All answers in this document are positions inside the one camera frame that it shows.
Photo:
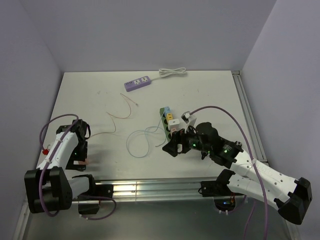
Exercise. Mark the purple power strip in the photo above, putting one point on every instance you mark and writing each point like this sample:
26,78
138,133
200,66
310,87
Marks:
137,83

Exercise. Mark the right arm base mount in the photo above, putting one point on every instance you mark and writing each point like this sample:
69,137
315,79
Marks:
224,199

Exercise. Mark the white plug adapter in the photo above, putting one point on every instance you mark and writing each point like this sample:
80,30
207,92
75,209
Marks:
173,123

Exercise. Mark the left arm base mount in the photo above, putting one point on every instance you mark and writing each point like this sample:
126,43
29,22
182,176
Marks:
89,203

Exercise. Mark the yellow plug adapter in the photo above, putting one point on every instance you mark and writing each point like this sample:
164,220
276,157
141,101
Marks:
169,117

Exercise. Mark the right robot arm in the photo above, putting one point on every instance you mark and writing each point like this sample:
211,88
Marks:
242,175

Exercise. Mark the blue USB charger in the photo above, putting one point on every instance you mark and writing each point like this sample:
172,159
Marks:
166,110

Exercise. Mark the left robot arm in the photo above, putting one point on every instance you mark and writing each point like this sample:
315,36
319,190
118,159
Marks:
48,189

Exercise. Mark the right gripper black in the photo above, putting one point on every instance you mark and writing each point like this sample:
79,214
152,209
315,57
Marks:
177,137

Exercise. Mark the aluminium side rail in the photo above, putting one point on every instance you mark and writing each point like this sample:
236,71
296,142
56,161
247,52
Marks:
249,118

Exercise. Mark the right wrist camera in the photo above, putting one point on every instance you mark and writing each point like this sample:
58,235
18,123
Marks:
189,119

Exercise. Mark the aluminium front rail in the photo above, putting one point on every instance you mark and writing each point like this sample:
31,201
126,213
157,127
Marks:
148,191

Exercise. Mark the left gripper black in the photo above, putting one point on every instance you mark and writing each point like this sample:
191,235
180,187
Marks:
71,165

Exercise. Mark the green power strip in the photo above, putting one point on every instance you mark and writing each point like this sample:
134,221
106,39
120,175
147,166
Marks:
165,124

